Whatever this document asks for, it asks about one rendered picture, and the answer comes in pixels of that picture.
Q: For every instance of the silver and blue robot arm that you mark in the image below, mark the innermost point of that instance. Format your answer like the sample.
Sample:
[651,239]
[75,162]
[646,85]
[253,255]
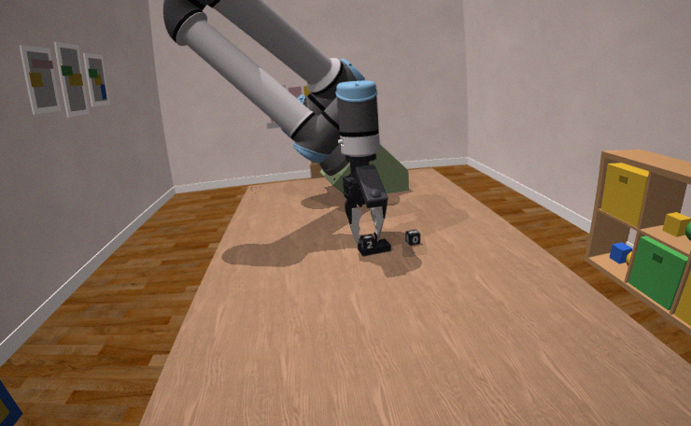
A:
[316,136]

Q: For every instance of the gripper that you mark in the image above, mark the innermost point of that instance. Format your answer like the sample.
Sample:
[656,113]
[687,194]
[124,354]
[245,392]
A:
[354,197]

